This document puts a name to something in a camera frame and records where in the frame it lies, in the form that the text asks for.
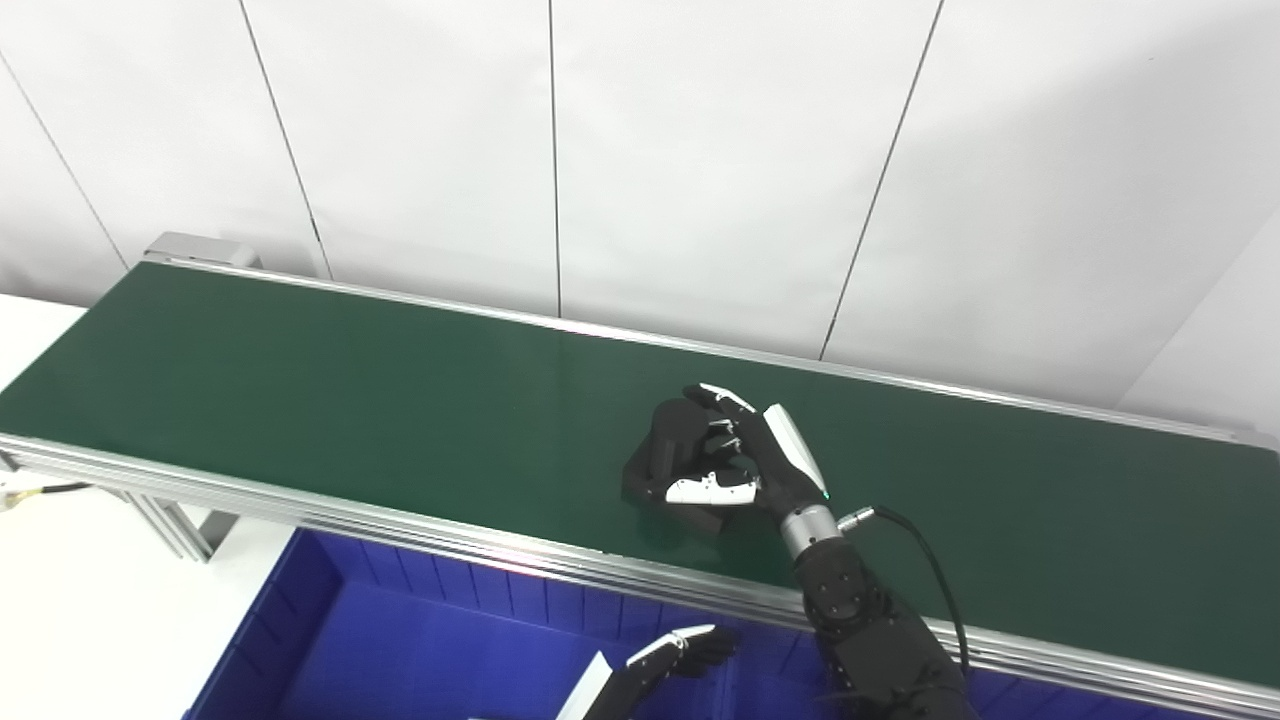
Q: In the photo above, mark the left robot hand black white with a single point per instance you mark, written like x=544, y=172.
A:
x=650, y=670

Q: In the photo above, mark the black cylinder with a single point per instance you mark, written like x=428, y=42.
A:
x=670, y=445

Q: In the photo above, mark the aluminium conveyor leg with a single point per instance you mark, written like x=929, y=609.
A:
x=170, y=525

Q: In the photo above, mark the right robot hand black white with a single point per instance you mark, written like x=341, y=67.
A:
x=785, y=460

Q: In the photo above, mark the green conveyor belt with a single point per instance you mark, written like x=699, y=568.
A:
x=350, y=400
x=450, y=545

